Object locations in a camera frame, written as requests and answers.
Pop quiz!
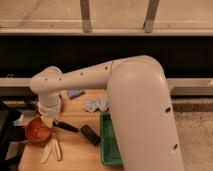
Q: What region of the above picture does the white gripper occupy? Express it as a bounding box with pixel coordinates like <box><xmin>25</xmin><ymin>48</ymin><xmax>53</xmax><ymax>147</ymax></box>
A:
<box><xmin>38</xmin><ymin>99</ymin><xmax>62</xmax><ymax>128</ymax></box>

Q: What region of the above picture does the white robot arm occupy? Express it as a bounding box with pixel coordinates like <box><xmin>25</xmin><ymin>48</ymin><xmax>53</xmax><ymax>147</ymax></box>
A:
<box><xmin>29</xmin><ymin>55</ymin><xmax>184</xmax><ymax>171</ymax></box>

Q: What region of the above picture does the red bowl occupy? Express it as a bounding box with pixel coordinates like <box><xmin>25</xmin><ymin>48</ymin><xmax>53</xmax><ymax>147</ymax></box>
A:
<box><xmin>25</xmin><ymin>117</ymin><xmax>53</xmax><ymax>144</ymax></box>

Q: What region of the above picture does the cream plastic knife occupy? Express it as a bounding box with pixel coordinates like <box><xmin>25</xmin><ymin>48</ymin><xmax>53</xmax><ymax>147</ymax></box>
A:
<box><xmin>53</xmin><ymin>138</ymin><xmax>62</xmax><ymax>161</ymax></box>

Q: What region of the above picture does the blue sponge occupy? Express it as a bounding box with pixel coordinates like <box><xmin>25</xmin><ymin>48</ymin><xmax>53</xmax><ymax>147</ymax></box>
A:
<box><xmin>67</xmin><ymin>90</ymin><xmax>84</xmax><ymax>99</ymax></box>

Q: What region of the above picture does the black remote control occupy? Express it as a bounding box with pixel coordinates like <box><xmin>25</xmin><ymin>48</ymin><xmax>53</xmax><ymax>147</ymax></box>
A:
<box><xmin>81</xmin><ymin>125</ymin><xmax>101</xmax><ymax>145</ymax></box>

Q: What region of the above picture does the black chair left edge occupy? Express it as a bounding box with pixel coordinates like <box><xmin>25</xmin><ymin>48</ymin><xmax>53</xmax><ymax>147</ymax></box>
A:
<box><xmin>0</xmin><ymin>101</ymin><xmax>22</xmax><ymax>171</ymax></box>

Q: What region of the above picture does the crumpled light blue cloth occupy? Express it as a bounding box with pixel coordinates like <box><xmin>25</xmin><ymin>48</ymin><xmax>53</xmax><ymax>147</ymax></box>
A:
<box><xmin>83</xmin><ymin>97</ymin><xmax>109</xmax><ymax>112</ymax></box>

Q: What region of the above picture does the green tray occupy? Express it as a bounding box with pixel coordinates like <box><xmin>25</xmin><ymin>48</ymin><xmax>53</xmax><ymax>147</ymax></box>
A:
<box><xmin>100</xmin><ymin>112</ymin><xmax>122</xmax><ymax>166</ymax></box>

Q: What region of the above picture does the black handled knife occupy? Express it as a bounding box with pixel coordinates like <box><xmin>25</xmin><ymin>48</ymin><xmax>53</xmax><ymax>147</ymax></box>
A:
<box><xmin>53</xmin><ymin>120</ymin><xmax>79</xmax><ymax>132</ymax></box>

